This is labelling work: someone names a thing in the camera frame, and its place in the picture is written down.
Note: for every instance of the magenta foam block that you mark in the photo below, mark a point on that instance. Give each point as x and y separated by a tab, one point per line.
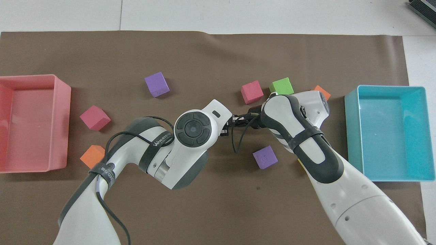
95	117
252	92

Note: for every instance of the pink plastic bin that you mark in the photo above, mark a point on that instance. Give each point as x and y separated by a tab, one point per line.
30	126

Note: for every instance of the yellow foam block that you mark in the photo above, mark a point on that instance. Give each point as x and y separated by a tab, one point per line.
300	163

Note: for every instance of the orange foam block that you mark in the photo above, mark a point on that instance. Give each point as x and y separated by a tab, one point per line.
323	92
92	156

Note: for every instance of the green foam block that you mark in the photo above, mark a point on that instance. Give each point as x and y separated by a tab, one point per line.
281	86

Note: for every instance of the cyan plastic bin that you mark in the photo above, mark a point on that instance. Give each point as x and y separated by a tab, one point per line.
391	136

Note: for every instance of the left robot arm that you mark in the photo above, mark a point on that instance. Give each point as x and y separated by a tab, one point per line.
184	160

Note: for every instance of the purple foam block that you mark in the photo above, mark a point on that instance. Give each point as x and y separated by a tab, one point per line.
156	84
265	157

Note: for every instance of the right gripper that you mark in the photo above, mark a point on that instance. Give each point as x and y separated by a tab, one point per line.
255	110

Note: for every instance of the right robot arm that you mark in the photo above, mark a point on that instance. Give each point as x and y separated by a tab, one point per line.
340	200

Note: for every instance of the black stand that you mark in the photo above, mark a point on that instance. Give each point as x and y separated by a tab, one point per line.
424	8

